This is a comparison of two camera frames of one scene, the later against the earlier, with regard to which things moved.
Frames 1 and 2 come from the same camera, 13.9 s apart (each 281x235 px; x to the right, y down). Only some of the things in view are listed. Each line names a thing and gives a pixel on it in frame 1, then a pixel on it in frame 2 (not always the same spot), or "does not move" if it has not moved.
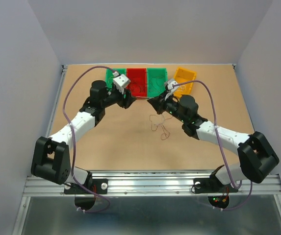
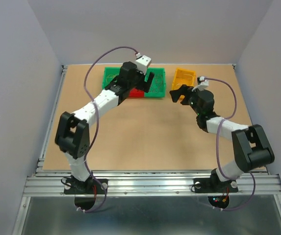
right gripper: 158,103 → 175,94
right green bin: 157,79 does not move
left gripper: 126,102 → 144,85
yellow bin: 183,75 does not move
